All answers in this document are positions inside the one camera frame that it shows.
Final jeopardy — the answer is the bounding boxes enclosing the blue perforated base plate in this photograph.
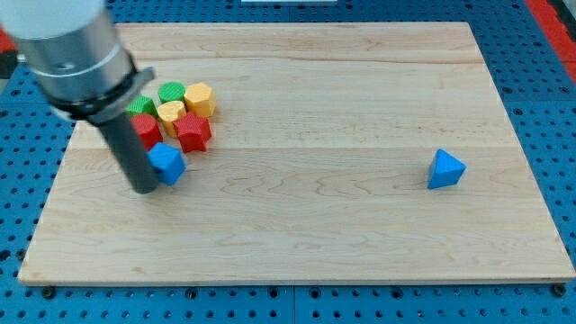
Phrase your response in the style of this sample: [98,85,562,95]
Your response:
[1,0,575,323]

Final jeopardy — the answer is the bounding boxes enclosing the red star block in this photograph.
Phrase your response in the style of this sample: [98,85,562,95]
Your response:
[174,112,212,153]

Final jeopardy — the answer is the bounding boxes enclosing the light wooden board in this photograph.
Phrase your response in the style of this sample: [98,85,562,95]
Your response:
[18,22,575,286]

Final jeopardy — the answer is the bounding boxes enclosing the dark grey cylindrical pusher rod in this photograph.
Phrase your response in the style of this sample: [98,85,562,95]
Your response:
[98,112,159,194]

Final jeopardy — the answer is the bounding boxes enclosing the yellow heart block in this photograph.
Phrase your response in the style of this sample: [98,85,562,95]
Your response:
[157,101,186,139]

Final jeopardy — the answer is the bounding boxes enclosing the yellow hexagon block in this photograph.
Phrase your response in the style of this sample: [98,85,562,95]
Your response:
[184,83,216,117]

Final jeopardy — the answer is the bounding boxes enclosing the red cylinder block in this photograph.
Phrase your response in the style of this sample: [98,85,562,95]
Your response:
[130,113,163,151]

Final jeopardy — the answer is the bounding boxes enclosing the green cylinder block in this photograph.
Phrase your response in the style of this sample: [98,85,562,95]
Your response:
[157,82,185,104]

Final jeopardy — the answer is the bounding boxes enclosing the blue cube block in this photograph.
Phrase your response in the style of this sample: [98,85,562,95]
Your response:
[148,142,186,185]

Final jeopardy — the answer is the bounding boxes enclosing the green cube block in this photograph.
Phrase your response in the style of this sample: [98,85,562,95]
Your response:
[126,94,158,118]

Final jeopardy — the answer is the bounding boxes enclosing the blue triangular prism block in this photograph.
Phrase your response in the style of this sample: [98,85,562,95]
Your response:
[427,148,467,190]

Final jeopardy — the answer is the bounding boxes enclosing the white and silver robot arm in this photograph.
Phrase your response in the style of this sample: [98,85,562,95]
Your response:
[1,0,159,194]

